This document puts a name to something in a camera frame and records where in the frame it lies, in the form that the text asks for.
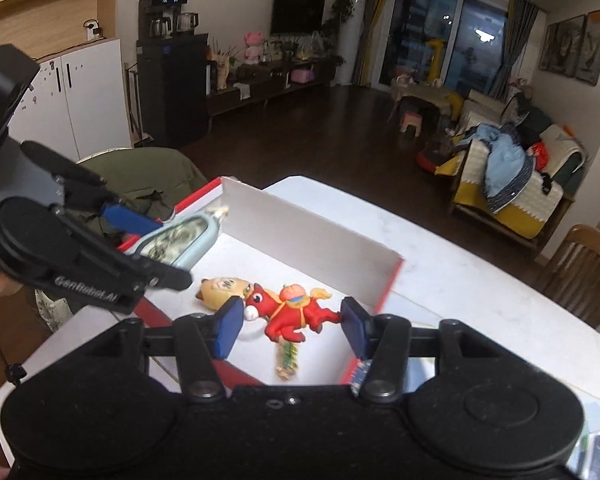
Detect sliding glass door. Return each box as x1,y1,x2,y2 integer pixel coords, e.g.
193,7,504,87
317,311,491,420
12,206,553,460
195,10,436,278
380,0,511,101

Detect pink plush toy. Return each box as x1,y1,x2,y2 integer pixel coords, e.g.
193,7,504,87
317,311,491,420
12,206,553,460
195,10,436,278
243,31,266,65

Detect yellow tiger figurine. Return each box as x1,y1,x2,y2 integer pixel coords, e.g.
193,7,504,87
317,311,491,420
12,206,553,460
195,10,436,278
196,276,253,312

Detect pink plastic stool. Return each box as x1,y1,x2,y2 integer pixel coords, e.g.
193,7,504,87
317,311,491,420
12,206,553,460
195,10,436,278
399,112,427,136

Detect white cabinet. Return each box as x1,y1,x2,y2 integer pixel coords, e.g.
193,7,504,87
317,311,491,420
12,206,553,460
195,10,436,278
7,37,133,161

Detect green house plant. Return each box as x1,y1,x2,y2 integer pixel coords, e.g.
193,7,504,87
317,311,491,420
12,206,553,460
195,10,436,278
324,0,357,28

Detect yellow giraffe toy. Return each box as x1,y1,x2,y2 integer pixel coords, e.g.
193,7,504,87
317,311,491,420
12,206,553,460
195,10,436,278
426,37,447,86

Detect red floor cushion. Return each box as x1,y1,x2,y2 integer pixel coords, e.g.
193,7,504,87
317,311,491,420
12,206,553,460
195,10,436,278
416,141,457,174

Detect wooden dining chair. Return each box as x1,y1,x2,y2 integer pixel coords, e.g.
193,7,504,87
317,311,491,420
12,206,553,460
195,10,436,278
534,225,600,329

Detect white standing air conditioner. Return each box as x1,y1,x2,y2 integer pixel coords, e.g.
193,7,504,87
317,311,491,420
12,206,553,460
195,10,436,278
337,0,370,86

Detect wooden wall shelf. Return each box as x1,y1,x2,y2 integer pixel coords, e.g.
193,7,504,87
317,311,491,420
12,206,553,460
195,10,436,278
0,0,118,63

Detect olive green jacket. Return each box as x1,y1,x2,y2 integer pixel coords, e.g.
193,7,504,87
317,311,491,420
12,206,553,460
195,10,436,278
75,147,208,223

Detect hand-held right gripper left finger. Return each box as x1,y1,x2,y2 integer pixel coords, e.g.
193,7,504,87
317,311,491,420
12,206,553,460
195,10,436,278
111,297,244,403

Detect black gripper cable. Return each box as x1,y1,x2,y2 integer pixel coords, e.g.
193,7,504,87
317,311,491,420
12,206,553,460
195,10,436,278
0,305,23,387

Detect grey and yellow curtain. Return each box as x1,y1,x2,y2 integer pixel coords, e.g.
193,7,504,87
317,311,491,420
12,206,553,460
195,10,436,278
366,0,397,87

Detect black tea bar machine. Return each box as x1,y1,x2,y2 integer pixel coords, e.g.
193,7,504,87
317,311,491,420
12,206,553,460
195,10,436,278
136,0,212,148

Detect small low table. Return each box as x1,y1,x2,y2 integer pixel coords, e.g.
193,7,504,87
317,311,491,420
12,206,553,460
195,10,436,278
390,79,464,126

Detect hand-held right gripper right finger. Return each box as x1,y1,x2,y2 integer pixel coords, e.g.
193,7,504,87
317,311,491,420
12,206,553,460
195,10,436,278
341,296,483,405

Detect dark wooden television stand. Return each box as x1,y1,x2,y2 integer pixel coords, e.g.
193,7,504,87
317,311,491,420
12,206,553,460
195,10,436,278
207,57,342,117

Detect pile of blue clothes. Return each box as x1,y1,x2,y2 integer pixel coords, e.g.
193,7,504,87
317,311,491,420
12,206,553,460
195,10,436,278
464,124,537,212

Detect red horse figurine keychain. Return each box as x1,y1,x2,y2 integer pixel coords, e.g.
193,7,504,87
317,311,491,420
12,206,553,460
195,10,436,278
243,282,342,380

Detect wooden sofa with yellow cover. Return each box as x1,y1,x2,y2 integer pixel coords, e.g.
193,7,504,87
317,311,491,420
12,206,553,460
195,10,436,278
449,89,590,257

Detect framed wall paintings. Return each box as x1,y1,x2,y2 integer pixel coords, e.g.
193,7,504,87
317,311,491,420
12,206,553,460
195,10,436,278
538,8,600,86

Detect pale green bottle-shaped keychain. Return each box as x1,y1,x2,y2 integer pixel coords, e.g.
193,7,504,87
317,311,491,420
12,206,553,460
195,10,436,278
130,207,231,273

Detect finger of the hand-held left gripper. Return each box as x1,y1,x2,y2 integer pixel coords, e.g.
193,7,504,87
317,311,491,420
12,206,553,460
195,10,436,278
20,141,162,237
112,250,193,293

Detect black television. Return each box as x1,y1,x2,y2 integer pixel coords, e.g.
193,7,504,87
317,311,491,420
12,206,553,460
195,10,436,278
271,0,327,37

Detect red and white box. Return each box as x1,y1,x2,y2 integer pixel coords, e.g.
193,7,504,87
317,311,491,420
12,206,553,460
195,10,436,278
117,176,406,387

